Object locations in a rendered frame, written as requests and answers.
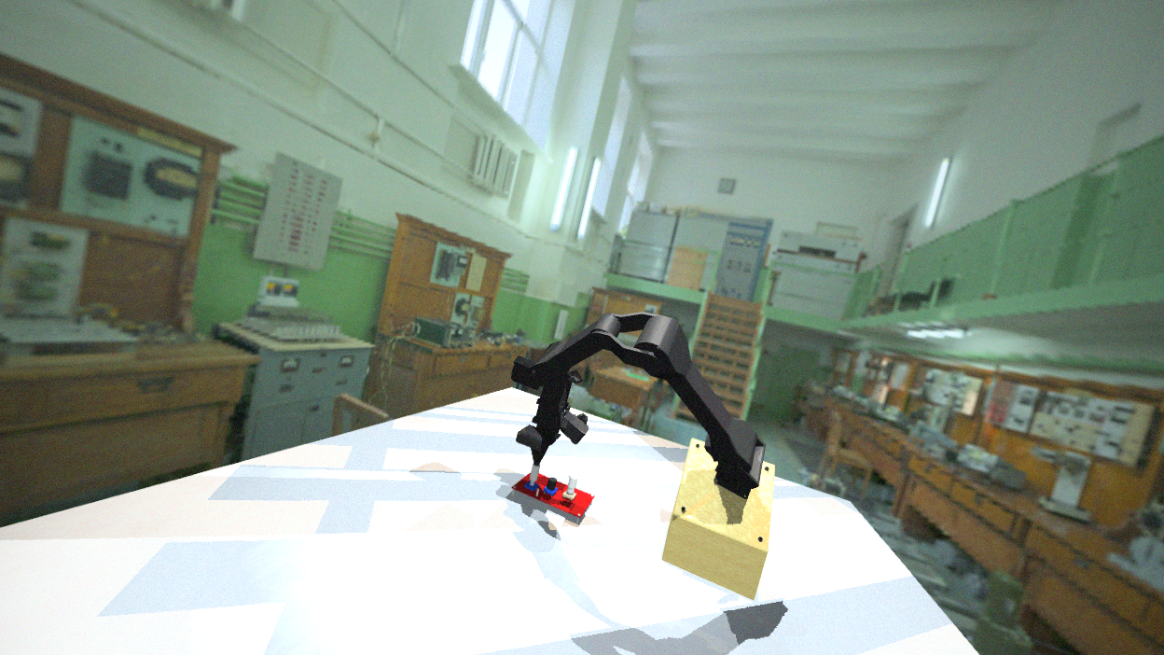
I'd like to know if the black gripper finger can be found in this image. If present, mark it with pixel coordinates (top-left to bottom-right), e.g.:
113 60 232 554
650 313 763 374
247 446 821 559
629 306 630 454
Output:
531 439 556 467
542 433 561 458

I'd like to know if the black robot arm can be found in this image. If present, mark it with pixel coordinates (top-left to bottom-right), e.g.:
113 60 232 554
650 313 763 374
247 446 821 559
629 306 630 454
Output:
511 312 766 499

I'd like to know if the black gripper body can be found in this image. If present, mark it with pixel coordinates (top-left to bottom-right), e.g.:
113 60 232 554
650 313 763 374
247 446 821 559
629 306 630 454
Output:
514 394 569 453

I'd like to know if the red circuit board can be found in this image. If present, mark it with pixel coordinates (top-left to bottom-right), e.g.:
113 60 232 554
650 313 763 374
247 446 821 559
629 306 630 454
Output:
511 464 595 524

